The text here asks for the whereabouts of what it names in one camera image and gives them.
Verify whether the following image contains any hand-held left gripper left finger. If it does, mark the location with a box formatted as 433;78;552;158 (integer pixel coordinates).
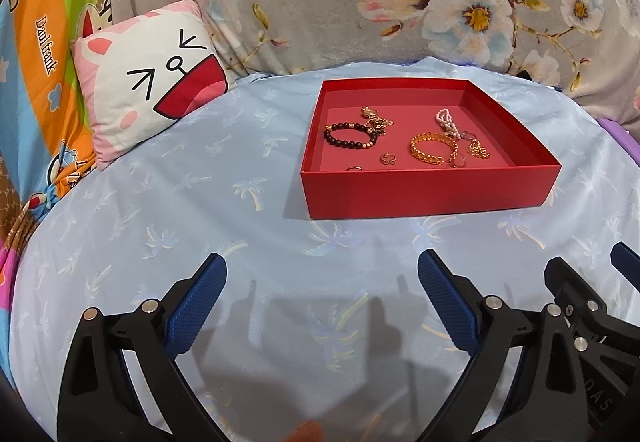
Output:
56;252;231;442

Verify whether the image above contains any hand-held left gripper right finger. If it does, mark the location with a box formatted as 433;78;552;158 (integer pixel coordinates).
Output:
417;249;596;442

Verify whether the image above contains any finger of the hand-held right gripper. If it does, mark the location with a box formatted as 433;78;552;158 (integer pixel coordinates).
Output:
611;242;640;284
544;256;618;330

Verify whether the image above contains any red cardboard box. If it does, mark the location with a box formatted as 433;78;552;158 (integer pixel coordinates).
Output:
300;78;562;220

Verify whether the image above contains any gold chain necklace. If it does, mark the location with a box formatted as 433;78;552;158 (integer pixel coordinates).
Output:
367;116;397;137

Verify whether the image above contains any light blue printed cloth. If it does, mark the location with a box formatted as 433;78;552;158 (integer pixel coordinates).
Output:
10;56;640;442

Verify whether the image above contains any purple object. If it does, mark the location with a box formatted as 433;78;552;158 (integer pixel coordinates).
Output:
597;117;636;148

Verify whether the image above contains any cartoon face pillow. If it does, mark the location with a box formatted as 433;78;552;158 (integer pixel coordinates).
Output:
70;0;230;170

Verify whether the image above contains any colourful cartoon bedsheet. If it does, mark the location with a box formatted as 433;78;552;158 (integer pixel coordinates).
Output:
0;0;118;313

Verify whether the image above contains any gold link bracelet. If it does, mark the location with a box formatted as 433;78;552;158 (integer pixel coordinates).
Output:
410;132;453;167

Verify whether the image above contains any pearl bead bracelet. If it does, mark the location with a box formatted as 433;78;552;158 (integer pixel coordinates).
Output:
435;108;462;140

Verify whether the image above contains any dark bead bracelet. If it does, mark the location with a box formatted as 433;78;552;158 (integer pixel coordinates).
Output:
324;121;379;150

